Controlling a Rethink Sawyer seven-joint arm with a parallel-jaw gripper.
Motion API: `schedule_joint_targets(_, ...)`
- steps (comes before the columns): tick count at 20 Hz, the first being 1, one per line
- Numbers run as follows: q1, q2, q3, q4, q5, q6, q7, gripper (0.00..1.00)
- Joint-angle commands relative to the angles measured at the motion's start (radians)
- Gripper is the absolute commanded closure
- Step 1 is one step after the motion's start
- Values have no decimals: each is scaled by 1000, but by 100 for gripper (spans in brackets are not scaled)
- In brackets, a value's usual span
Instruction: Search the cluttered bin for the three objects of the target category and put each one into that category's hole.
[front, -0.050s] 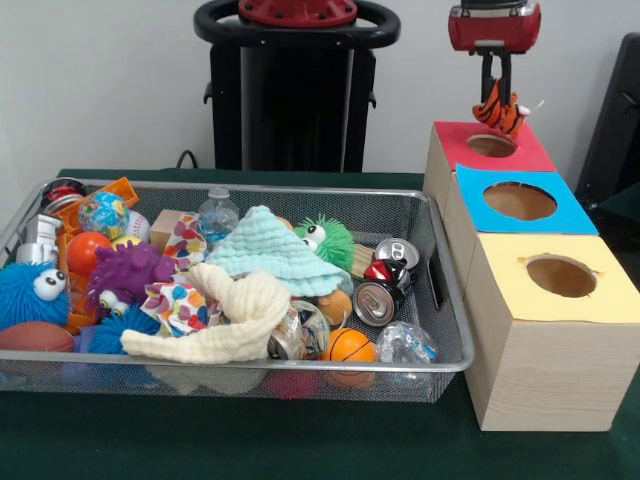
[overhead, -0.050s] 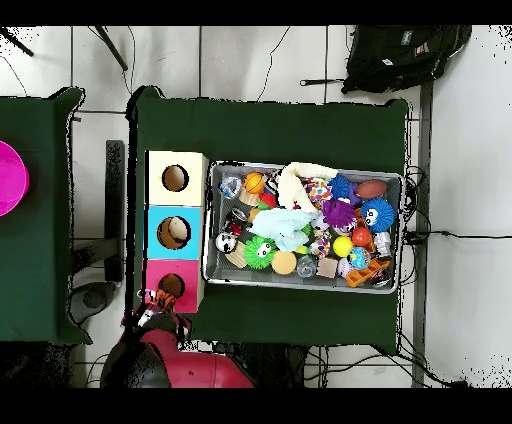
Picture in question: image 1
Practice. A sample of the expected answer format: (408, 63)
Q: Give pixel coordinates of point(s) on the black panel on stand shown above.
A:
(615, 125)

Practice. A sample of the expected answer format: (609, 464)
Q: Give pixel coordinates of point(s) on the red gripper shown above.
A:
(495, 30)

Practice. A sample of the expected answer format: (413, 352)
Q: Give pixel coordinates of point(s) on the silver drink can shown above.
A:
(375, 302)

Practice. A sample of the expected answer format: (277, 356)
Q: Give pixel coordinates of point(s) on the mint waffle cloth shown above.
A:
(270, 250)

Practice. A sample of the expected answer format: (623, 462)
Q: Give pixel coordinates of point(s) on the cream waffle cloth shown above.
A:
(240, 305)

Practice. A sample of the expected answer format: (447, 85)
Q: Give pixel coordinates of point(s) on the orange toy basketball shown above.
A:
(348, 345)

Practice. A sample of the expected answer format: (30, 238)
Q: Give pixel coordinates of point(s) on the dark green tablecloth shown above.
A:
(250, 440)
(622, 200)

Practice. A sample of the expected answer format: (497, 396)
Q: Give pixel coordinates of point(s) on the brown toy football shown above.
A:
(32, 337)

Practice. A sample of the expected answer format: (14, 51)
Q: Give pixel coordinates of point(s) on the blue spiky ball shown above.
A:
(20, 300)

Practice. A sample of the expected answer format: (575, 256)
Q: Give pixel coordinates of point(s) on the purple spiky monster toy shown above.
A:
(130, 267)

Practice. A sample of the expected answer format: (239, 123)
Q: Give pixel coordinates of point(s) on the silver mesh bin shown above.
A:
(400, 385)

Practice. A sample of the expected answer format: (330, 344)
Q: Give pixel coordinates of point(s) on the striped tiger plush toy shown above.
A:
(495, 112)

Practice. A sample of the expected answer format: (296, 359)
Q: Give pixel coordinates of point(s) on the wooden box with three holes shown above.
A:
(550, 380)

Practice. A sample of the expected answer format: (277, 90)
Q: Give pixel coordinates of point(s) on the polka dot fabric toy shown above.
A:
(180, 305)

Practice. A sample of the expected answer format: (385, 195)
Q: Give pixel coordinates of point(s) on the blue green globe ball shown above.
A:
(102, 215)

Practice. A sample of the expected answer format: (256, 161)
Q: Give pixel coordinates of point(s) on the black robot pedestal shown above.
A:
(300, 100)

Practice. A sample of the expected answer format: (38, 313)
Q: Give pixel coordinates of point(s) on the green spiky monster toy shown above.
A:
(332, 240)

